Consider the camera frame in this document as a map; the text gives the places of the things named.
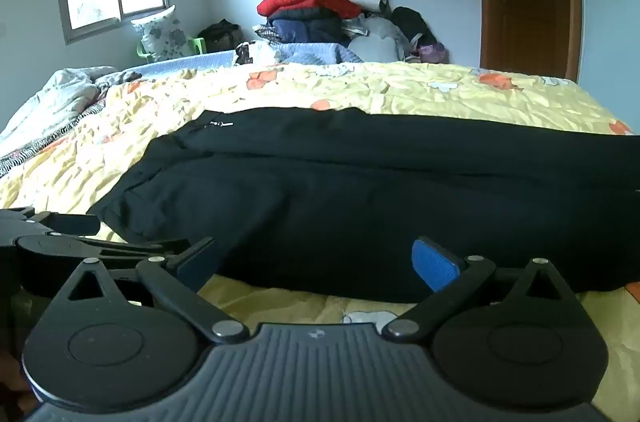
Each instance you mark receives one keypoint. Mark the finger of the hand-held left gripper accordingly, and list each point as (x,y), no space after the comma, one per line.
(65,222)
(145,248)

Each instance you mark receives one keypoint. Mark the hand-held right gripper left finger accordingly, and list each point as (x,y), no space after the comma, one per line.
(196,266)

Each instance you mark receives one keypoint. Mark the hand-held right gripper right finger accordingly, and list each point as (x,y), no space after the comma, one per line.
(434,269)

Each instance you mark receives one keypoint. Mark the black pants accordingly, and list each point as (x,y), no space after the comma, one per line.
(350,197)

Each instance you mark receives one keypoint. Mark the zebra striped blanket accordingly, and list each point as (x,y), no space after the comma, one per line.
(30,152)

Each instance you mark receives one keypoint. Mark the white quilt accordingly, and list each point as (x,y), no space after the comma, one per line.
(50,97)

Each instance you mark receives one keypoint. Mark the yellow printed blanket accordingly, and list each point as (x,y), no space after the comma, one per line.
(410,87)

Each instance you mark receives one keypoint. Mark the green plastic chair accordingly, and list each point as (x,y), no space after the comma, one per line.
(197,45)

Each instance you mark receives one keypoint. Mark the floral pillow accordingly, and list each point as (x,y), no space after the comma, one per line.
(160,33)

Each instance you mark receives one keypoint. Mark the purple bag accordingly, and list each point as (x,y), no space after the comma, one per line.
(434,53)

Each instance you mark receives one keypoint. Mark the black and white cloth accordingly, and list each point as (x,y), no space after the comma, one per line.
(256,52)

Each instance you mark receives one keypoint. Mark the dark bag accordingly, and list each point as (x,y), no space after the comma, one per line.
(220,35)

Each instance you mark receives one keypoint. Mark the blue bed cover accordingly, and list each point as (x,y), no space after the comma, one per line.
(300,52)

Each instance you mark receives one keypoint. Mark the black backpack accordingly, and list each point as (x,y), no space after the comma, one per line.
(412,25)

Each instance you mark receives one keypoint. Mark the pile of clothes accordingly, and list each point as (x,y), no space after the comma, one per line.
(360,2)

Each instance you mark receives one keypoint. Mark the red jacket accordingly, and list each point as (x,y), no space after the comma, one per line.
(310,0)

